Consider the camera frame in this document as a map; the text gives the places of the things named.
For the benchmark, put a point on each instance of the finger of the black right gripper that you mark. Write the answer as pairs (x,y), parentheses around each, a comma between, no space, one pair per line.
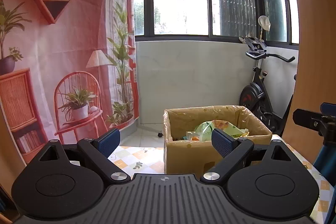
(302,117)
(328,108)

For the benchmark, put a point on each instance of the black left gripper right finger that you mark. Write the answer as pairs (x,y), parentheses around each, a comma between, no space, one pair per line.
(237,154)

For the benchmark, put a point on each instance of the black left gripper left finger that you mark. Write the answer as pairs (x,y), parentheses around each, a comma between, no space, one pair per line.
(94,154)

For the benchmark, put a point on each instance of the green snack bag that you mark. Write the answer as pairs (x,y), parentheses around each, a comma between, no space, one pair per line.
(205,129)

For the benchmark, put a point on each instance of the orange snack bag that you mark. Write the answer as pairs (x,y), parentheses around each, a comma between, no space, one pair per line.
(195,138)

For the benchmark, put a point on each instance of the checkered floral bed sheet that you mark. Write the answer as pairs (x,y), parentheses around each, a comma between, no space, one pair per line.
(150,160)

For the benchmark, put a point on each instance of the brown cardboard box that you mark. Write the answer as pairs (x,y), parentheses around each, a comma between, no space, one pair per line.
(197,157)

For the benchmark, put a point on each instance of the black exercise bike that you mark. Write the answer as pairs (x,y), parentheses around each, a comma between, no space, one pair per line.
(255,96)

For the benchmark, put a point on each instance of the brown wooden board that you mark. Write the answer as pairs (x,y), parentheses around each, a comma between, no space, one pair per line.
(315,82)

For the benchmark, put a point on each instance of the red printed wall tapestry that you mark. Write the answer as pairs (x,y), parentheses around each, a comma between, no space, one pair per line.
(68,70)

